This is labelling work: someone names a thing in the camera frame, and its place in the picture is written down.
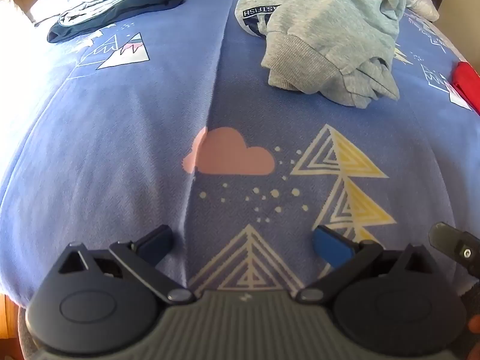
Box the white pink pillow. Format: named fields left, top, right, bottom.
left=28, top=0, right=81, bottom=27

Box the red cloth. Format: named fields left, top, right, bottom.
left=450, top=61, right=480, bottom=115

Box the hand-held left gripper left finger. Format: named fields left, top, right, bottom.
left=55, top=225, right=196, bottom=304

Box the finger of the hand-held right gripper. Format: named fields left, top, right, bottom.
left=428, top=221, right=480, bottom=271

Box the blue printed bed sheet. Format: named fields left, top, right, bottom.
left=0, top=0, right=480, bottom=308

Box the grey sweatshirt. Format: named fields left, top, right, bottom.
left=235, top=0, right=410, bottom=109

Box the dark navy garment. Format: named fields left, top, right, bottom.
left=47, top=0, right=185, bottom=44

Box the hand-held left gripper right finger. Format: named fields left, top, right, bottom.
left=297, top=226, right=438, bottom=304

